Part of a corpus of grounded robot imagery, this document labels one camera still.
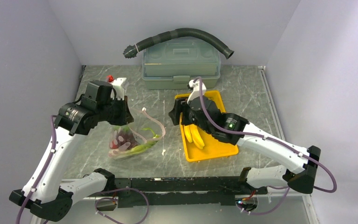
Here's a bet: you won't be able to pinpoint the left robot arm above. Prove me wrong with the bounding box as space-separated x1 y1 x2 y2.
9 77 134 222

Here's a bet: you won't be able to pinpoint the black corrugated hose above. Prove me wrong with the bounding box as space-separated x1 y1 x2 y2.
123 28 234 60

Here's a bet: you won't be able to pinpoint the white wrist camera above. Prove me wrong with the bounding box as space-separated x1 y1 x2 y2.
106 75 129 100
187 77 207 104

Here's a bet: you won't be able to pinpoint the clear zip top bag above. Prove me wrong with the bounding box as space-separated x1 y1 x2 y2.
108 107 166 159

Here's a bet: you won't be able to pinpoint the grey plastic storage box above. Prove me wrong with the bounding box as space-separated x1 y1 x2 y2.
142 38 221 90

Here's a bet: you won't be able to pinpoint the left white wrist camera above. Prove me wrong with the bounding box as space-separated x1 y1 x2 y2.
106 75 129 100

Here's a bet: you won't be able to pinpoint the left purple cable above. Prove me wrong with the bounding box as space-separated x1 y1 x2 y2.
14 115 58 224

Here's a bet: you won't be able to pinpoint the yellow toy bananas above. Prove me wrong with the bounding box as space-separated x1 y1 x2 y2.
184 125 205 149

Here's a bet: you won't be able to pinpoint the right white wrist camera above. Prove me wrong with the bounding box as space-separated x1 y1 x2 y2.
187 77 207 104

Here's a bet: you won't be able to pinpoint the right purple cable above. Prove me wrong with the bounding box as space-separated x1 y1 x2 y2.
193 77 337 216

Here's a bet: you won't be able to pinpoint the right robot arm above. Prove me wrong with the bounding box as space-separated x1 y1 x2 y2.
169 97 321 194

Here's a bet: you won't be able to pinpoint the yellow plastic tray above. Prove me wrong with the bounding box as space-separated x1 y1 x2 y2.
174 90 239 162

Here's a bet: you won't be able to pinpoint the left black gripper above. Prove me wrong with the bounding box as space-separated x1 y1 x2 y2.
97 95 134 126

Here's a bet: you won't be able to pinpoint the red toy grapes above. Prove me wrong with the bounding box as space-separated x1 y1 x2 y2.
110 129 138 151

